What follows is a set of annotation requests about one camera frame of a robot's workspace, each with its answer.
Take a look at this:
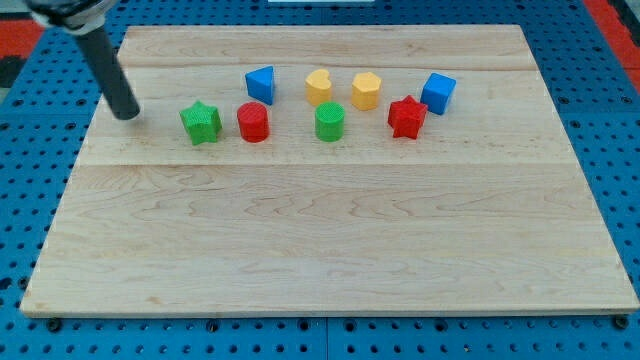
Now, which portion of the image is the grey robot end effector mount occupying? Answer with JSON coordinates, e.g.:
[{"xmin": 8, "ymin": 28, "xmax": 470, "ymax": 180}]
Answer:
[{"xmin": 24, "ymin": 0, "xmax": 117, "ymax": 35}]

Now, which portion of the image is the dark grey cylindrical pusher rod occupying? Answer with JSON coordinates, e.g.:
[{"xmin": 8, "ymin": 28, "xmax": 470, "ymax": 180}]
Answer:
[{"xmin": 75, "ymin": 26, "xmax": 140, "ymax": 120}]

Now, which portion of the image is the green star block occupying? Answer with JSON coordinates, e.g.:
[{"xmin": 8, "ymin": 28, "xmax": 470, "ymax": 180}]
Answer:
[{"xmin": 179, "ymin": 101, "xmax": 222, "ymax": 146}]

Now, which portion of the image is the red star block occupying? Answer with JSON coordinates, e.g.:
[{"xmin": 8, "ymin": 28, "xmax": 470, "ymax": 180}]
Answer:
[{"xmin": 387, "ymin": 95, "xmax": 428, "ymax": 140}]

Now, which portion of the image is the light wooden board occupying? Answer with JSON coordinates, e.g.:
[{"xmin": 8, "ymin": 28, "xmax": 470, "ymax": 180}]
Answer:
[{"xmin": 21, "ymin": 25, "xmax": 639, "ymax": 318}]

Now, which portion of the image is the red cylinder block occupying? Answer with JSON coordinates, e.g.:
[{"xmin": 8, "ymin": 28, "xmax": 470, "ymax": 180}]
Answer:
[{"xmin": 237, "ymin": 102, "xmax": 270, "ymax": 143}]

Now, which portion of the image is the blue triangle block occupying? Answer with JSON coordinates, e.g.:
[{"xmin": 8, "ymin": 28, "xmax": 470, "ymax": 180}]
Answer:
[{"xmin": 245, "ymin": 66, "xmax": 275, "ymax": 105}]

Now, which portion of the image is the yellow heart block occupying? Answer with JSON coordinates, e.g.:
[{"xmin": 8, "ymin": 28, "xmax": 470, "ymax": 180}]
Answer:
[{"xmin": 305, "ymin": 69, "xmax": 332, "ymax": 107}]

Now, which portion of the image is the green cylinder block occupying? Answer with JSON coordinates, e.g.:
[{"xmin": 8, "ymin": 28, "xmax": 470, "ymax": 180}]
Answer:
[{"xmin": 315, "ymin": 102, "xmax": 346, "ymax": 142}]

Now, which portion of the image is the yellow hexagon block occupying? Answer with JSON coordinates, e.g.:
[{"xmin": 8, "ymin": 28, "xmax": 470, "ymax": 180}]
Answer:
[{"xmin": 351, "ymin": 72, "xmax": 382, "ymax": 111}]

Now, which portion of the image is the blue cube block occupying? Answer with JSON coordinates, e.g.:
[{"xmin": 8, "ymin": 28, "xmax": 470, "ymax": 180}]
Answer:
[{"xmin": 420, "ymin": 73, "xmax": 457, "ymax": 115}]

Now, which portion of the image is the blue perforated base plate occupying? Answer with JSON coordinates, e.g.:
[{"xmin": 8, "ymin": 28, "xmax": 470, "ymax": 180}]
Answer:
[{"xmin": 1, "ymin": 0, "xmax": 639, "ymax": 359}]

